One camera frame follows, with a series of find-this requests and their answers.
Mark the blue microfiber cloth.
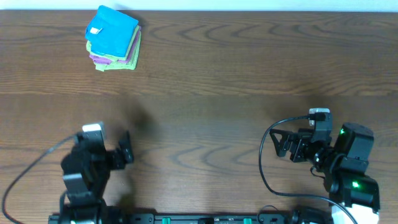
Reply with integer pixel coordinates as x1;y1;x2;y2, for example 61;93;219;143
85;5;138;58

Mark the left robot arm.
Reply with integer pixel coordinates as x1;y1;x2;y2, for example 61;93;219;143
58;131;134;224

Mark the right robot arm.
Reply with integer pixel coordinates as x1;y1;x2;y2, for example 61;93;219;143
264;118;381;223

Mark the green folded cloth bottom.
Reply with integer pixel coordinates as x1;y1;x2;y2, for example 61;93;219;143
90;30;141;72

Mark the purple folded cloth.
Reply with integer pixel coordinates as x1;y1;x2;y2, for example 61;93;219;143
89;26;141;65

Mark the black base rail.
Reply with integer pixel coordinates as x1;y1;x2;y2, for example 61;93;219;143
48;213;333;224

